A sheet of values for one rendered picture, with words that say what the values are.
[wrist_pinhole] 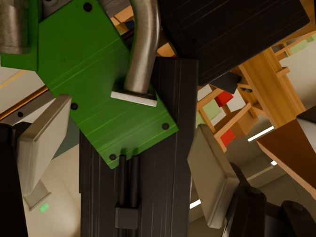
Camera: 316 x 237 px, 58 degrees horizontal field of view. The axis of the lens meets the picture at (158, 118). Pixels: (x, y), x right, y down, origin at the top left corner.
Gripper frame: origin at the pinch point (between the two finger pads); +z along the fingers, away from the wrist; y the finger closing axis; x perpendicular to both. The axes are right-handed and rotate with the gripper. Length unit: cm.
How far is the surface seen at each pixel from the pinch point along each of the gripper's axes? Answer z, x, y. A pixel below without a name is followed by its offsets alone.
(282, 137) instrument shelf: 56, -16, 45
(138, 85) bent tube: 16.9, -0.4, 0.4
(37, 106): 32.4, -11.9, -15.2
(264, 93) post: 88, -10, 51
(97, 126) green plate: 20.4, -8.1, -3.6
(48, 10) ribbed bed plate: 22.5, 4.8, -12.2
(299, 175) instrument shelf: 32, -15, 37
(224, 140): 331, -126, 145
